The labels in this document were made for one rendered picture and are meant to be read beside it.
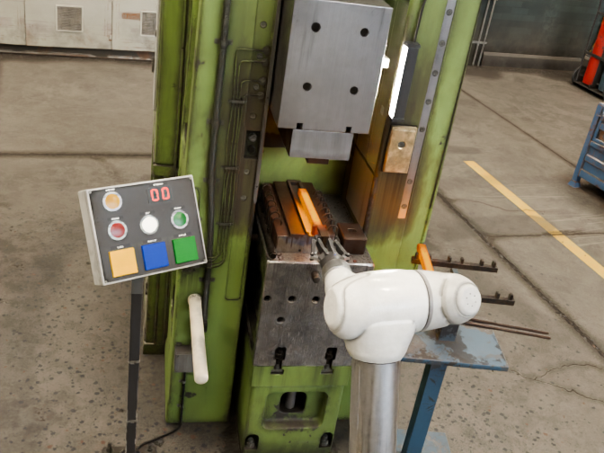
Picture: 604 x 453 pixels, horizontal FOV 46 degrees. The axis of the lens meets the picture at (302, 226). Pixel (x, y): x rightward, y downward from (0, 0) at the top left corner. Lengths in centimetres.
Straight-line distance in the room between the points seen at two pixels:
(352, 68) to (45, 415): 185
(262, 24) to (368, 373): 122
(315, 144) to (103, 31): 546
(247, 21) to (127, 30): 536
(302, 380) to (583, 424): 147
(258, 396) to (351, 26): 139
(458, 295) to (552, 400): 227
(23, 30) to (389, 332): 646
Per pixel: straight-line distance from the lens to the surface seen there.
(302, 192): 261
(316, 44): 219
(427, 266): 251
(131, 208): 217
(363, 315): 141
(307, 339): 261
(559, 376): 389
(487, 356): 264
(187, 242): 223
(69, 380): 329
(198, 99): 234
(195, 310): 260
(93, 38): 760
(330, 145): 231
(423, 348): 258
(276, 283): 245
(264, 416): 289
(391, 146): 250
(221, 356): 286
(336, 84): 224
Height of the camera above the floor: 214
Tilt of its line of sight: 28 degrees down
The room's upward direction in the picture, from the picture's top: 9 degrees clockwise
